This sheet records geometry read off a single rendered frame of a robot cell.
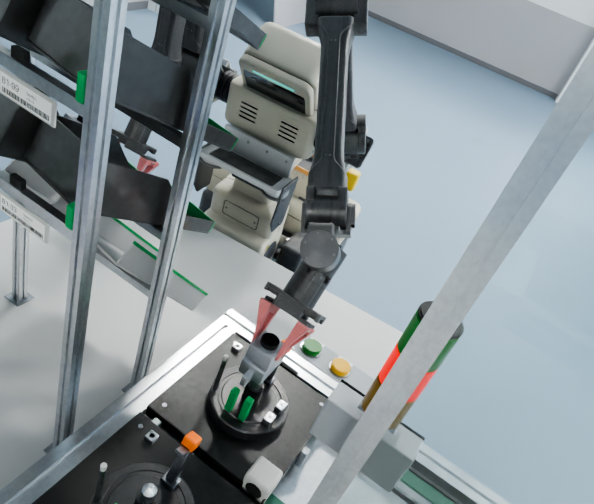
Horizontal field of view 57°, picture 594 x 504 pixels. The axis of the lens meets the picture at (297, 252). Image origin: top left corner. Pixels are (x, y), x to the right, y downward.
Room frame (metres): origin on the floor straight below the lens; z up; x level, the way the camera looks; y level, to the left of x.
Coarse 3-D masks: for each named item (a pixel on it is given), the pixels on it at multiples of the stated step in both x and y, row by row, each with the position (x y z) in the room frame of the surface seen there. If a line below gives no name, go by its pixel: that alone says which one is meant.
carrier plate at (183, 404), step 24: (216, 360) 0.69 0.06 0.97; (240, 360) 0.71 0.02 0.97; (192, 384) 0.62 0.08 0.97; (288, 384) 0.70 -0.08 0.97; (168, 408) 0.55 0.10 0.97; (192, 408) 0.57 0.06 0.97; (312, 408) 0.67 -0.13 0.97; (216, 432) 0.55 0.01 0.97; (288, 432) 0.60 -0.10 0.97; (216, 456) 0.51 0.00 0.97; (240, 456) 0.52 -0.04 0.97; (264, 456) 0.54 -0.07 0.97; (288, 456) 0.55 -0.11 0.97; (240, 480) 0.48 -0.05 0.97
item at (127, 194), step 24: (72, 120) 0.64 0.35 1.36; (48, 144) 0.59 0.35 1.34; (72, 144) 0.58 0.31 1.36; (48, 168) 0.57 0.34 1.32; (72, 168) 0.56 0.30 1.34; (120, 168) 0.57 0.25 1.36; (72, 192) 0.54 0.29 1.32; (120, 192) 0.58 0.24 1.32; (144, 192) 0.61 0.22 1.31; (168, 192) 0.65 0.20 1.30; (120, 216) 0.58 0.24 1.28; (144, 216) 0.62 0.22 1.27; (192, 216) 0.77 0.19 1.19
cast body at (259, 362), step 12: (264, 336) 0.63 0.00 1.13; (276, 336) 0.64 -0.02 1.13; (252, 348) 0.61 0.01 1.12; (264, 348) 0.61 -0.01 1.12; (276, 348) 0.62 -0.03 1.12; (252, 360) 0.61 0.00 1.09; (264, 360) 0.60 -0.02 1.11; (252, 372) 0.59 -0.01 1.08; (264, 372) 0.60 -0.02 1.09; (240, 384) 0.58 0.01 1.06
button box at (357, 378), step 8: (296, 344) 0.82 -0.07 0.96; (296, 352) 0.80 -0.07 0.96; (304, 352) 0.80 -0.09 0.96; (320, 352) 0.82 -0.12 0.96; (328, 352) 0.83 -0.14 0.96; (312, 360) 0.79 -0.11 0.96; (320, 360) 0.80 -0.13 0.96; (328, 360) 0.81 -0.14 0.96; (320, 368) 0.78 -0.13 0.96; (328, 368) 0.79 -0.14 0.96; (352, 368) 0.81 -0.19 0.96; (336, 376) 0.77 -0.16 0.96; (344, 376) 0.78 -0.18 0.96; (352, 376) 0.79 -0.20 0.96; (360, 376) 0.80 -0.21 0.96; (368, 376) 0.81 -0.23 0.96; (352, 384) 0.77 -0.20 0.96; (360, 384) 0.78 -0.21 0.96; (368, 384) 0.79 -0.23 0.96
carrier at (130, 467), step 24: (120, 432) 0.48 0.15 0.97; (144, 432) 0.50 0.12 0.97; (96, 456) 0.43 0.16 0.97; (120, 456) 0.45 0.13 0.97; (144, 456) 0.46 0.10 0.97; (168, 456) 0.48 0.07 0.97; (192, 456) 0.49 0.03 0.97; (72, 480) 0.39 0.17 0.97; (96, 480) 0.40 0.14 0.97; (120, 480) 0.40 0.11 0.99; (144, 480) 0.42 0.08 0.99; (168, 480) 0.42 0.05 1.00; (192, 480) 0.45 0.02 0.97; (216, 480) 0.47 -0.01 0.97
